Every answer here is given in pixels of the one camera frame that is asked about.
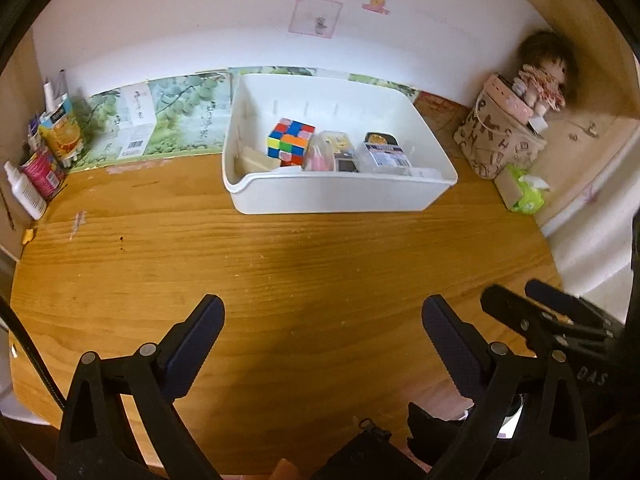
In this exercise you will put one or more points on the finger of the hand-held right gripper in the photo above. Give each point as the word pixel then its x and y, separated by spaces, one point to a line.
pixel 510 310
pixel 565 302

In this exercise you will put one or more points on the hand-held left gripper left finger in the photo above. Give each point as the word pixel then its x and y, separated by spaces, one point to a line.
pixel 197 345

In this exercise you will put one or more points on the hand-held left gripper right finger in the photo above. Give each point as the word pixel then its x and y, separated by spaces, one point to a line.
pixel 452 345

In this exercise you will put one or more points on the white plastic storage bin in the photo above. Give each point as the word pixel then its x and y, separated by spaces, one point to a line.
pixel 340 195

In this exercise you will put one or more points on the cream angular case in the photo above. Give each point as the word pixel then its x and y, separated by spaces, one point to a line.
pixel 257 160

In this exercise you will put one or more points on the clear box with blue label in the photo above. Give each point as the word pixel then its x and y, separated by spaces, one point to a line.
pixel 385 157

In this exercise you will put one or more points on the white handheld game console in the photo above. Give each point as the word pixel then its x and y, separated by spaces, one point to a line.
pixel 346 166

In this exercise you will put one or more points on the pink clear packet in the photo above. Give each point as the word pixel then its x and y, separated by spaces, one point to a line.
pixel 319 159

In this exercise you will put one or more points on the colourful puzzle cube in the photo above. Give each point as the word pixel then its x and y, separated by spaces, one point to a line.
pixel 290 142

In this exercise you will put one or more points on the clear box with stickers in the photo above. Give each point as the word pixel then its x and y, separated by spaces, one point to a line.
pixel 337 142

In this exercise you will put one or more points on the green tissue pack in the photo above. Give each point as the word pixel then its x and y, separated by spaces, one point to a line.
pixel 525 192

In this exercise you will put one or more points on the dark cloth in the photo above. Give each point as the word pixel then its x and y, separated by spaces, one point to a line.
pixel 360 455

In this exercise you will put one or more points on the beige letter print bag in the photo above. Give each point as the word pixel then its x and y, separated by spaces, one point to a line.
pixel 500 145

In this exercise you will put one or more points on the small white box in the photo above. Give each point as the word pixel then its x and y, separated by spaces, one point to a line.
pixel 537 124

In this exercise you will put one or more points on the brown cartoon printed cardboard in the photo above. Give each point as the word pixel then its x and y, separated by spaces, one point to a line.
pixel 440 107

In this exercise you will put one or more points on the white spray bottle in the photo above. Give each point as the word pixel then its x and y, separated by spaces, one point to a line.
pixel 27 195

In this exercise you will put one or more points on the pink can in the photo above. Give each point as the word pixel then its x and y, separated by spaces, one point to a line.
pixel 45 175

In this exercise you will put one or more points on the green grape printed cardboard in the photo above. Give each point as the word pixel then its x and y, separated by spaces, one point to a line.
pixel 175 115

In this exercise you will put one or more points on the brown haired doll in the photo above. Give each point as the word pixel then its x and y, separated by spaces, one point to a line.
pixel 545 67

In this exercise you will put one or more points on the orange fruit print packet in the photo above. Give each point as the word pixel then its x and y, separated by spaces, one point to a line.
pixel 62 135

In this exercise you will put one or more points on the blue and white tube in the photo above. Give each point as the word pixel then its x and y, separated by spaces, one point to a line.
pixel 35 132

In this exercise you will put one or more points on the pink square wall hook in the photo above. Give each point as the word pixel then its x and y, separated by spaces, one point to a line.
pixel 315 17

